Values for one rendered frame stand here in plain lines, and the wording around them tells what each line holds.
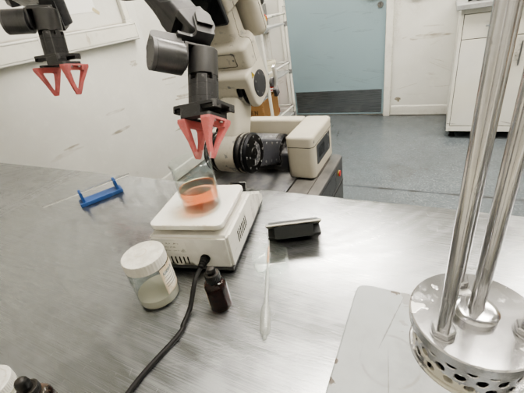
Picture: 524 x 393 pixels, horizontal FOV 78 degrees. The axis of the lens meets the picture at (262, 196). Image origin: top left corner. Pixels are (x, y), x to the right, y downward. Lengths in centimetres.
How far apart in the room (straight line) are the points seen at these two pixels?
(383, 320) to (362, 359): 6
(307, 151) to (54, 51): 96
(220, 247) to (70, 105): 176
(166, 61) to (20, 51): 143
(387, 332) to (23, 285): 58
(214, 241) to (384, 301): 24
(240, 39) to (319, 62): 218
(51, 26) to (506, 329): 102
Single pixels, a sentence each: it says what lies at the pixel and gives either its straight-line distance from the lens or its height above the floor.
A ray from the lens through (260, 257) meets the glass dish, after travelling 52.
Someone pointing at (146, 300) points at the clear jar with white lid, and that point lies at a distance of 49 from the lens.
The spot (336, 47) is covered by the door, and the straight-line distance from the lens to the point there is 340.
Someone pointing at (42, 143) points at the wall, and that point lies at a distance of 206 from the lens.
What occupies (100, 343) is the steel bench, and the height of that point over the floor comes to 75.
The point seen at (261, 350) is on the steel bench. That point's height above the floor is 75.
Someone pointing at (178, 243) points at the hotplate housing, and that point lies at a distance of 51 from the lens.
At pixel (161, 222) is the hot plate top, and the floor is 84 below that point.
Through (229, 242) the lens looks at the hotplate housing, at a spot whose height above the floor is 81.
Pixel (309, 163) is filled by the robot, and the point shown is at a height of 46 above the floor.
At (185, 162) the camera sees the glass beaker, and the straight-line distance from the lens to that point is 52.
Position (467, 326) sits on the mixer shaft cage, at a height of 92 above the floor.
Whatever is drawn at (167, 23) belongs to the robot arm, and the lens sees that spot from 74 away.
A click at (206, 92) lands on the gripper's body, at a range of 63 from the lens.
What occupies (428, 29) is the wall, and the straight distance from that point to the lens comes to 329.
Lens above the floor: 109
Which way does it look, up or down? 30 degrees down
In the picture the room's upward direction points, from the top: 10 degrees counter-clockwise
